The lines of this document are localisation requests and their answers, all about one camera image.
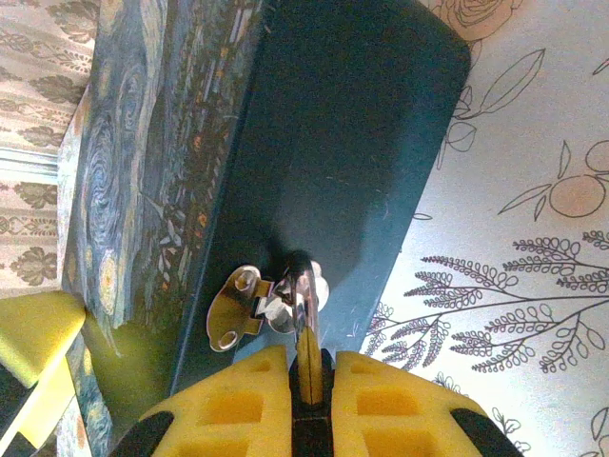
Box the brass padlock with silver shackle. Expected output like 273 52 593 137
284 249 334 420

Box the silver metal hasp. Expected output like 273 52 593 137
206 264 330 354

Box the aluminium frame post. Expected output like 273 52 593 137
0 146 59 173

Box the floral patterned tablecloth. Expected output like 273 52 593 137
354 0 609 457

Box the starry night print box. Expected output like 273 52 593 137
55 0 473 457

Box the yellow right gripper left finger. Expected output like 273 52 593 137
109 345 295 457

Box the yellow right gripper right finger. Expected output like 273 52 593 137
330 348 525 457

